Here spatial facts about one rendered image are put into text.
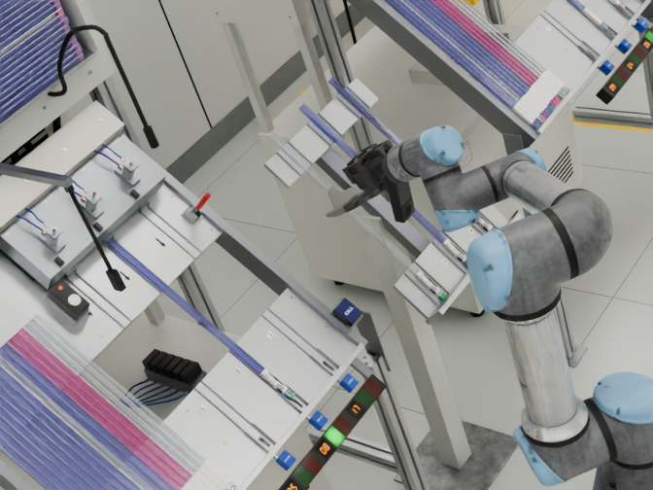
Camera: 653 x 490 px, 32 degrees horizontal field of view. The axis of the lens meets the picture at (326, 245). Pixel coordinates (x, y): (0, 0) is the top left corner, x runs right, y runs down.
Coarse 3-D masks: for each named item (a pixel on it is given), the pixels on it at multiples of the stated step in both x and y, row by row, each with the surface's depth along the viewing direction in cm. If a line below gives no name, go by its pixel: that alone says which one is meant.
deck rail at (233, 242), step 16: (128, 144) 242; (176, 192) 241; (208, 208) 240; (224, 224) 240; (224, 240) 242; (240, 240) 239; (240, 256) 242; (256, 256) 239; (256, 272) 242; (272, 272) 239; (272, 288) 242; (304, 288) 239; (320, 304) 238; (352, 336) 237
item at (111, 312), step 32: (160, 192) 240; (128, 224) 234; (160, 224) 236; (0, 256) 222; (96, 256) 228; (160, 256) 233; (192, 256) 235; (0, 288) 219; (32, 288) 221; (96, 288) 225; (128, 288) 227; (0, 320) 216; (64, 320) 220; (96, 320) 222; (128, 320) 224; (96, 352) 219
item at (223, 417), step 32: (288, 288) 239; (288, 320) 235; (320, 320) 238; (256, 352) 229; (288, 352) 232; (320, 352) 234; (224, 384) 224; (256, 384) 226; (288, 384) 228; (320, 384) 230; (192, 416) 219; (224, 416) 221; (256, 416) 223; (288, 416) 225; (224, 448) 218; (256, 448) 220
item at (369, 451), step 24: (72, 0) 221; (72, 24) 226; (96, 24) 225; (96, 48) 226; (72, 72) 223; (144, 360) 261; (168, 360) 258; (384, 360) 246; (168, 384) 260; (192, 384) 253; (312, 432) 279; (360, 456) 272; (384, 456) 266
